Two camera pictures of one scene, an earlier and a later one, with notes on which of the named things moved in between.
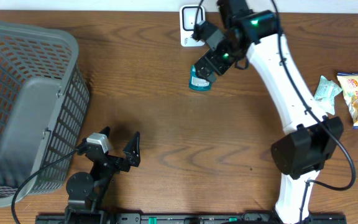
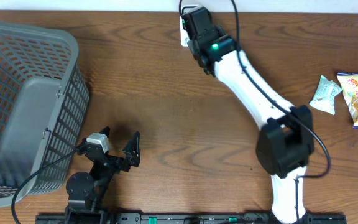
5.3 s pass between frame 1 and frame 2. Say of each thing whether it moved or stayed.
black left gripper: stayed
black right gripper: moved
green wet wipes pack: stayed
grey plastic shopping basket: stayed
